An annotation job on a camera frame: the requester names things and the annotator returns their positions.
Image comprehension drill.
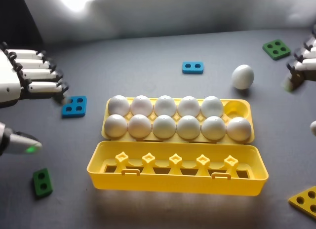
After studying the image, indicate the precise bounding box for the green four-hole block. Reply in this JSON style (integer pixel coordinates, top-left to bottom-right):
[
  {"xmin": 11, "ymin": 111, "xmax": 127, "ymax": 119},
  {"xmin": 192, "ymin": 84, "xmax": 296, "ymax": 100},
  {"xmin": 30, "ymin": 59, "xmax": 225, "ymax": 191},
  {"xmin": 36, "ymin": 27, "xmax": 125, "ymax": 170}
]
[{"xmin": 262, "ymin": 38, "xmax": 292, "ymax": 61}]

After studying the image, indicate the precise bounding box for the yellow triangular three-hole block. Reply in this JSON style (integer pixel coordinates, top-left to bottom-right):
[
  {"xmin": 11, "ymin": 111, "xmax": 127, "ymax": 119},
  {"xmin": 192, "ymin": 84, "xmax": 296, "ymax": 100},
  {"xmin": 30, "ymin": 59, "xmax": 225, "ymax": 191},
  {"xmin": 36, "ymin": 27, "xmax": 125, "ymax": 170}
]
[{"xmin": 288, "ymin": 186, "xmax": 316, "ymax": 220}]

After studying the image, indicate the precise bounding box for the yellow plastic egg carton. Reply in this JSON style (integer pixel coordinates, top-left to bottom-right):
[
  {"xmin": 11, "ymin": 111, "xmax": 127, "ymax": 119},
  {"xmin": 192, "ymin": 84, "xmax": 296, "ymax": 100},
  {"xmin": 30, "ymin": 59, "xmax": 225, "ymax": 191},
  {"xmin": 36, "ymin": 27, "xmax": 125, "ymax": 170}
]
[{"xmin": 86, "ymin": 97, "xmax": 270, "ymax": 197}]

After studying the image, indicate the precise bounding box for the white curtain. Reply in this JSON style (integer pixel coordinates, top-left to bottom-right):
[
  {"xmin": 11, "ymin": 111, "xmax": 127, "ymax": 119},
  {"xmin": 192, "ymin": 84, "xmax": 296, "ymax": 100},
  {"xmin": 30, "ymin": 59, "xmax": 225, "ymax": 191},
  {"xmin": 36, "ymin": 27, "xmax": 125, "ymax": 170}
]
[{"xmin": 21, "ymin": 0, "xmax": 316, "ymax": 44}]

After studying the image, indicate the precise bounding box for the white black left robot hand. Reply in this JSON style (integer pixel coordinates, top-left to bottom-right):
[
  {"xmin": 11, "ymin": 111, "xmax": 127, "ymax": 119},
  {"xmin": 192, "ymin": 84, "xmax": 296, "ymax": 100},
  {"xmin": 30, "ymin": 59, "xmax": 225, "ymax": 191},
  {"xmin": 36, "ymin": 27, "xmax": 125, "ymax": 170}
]
[{"xmin": 0, "ymin": 41, "xmax": 70, "ymax": 157}]

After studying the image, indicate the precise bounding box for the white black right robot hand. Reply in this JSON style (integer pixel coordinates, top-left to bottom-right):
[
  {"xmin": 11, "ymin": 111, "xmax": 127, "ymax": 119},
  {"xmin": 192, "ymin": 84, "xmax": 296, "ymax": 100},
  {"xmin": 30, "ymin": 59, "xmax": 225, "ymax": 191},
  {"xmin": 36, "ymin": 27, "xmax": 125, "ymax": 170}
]
[{"xmin": 283, "ymin": 24, "xmax": 316, "ymax": 138}]

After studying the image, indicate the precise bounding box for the blue four-hole block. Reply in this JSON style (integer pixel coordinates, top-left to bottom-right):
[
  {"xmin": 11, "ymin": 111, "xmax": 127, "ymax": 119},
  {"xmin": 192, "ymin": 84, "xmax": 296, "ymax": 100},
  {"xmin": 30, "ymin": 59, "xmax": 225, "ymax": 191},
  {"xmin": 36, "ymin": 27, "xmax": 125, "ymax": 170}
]
[{"xmin": 61, "ymin": 95, "xmax": 87, "ymax": 119}]

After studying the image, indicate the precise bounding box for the green two-hole block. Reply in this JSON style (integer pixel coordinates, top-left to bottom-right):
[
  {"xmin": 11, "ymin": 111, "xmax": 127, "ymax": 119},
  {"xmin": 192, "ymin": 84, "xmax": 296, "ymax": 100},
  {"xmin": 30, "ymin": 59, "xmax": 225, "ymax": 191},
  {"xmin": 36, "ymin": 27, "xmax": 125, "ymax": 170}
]
[{"xmin": 33, "ymin": 167, "xmax": 54, "ymax": 199}]

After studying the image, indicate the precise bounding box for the grey table cloth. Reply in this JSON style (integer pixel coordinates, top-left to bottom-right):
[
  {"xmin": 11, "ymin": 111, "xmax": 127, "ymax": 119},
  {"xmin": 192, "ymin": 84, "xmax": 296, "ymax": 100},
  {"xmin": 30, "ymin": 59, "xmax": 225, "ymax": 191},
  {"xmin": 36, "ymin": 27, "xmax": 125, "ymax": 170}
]
[{"xmin": 0, "ymin": 28, "xmax": 316, "ymax": 229}]

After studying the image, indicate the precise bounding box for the blue two-hole block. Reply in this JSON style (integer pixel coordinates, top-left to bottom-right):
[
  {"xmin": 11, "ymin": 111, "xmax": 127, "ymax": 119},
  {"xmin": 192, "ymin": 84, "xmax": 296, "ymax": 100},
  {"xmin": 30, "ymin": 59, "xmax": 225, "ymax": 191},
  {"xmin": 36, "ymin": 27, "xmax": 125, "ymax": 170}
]
[{"xmin": 182, "ymin": 61, "xmax": 204, "ymax": 75}]

